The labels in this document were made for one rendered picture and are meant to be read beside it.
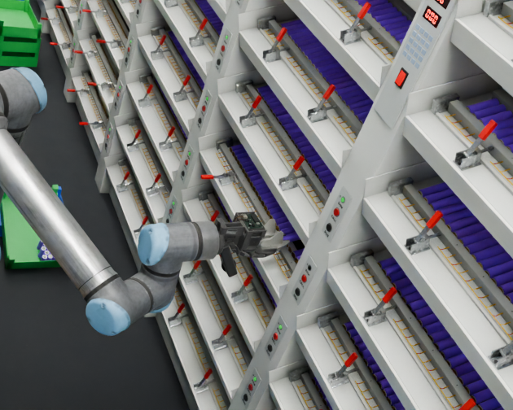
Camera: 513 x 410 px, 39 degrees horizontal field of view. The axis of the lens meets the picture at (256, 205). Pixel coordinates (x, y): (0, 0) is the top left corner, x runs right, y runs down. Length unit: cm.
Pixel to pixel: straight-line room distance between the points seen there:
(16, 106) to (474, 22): 103
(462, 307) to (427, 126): 33
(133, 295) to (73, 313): 98
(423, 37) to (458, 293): 46
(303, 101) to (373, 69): 27
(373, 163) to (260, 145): 50
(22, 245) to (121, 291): 117
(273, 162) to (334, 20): 40
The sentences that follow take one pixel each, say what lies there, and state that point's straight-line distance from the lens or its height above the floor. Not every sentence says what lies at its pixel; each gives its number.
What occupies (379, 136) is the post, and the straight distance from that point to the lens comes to 142.
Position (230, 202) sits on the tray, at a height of 73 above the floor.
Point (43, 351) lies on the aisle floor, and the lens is 243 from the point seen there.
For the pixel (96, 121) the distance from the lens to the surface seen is 320.
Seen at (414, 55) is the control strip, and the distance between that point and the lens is 136.
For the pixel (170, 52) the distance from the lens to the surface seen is 258.
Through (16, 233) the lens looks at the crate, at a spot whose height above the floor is 5.
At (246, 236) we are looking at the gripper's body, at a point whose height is 86.
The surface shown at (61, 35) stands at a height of 15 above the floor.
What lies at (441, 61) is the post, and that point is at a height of 143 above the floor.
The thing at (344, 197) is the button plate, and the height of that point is 108.
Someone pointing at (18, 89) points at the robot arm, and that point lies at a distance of 177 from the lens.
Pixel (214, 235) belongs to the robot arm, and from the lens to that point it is 163.
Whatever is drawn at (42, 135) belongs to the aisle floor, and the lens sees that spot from 335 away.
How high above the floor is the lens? 185
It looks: 34 degrees down
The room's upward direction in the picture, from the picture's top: 22 degrees clockwise
